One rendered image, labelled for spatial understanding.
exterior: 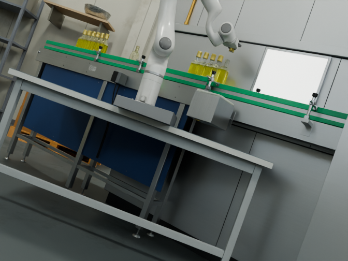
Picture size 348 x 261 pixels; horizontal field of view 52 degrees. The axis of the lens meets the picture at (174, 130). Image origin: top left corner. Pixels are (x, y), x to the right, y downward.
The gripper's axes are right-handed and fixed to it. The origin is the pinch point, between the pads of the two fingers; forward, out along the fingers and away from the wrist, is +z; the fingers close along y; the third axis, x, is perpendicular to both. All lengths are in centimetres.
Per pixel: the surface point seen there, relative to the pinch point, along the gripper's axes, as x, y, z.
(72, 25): 43, -319, 250
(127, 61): -29, -74, 8
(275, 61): -0.9, 29.9, 5.8
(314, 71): -3, 55, -1
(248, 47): 5.3, 8.3, 11.5
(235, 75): -15.9, 6.6, 11.9
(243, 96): -31.5, 19.3, -8.2
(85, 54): -31, -120, 21
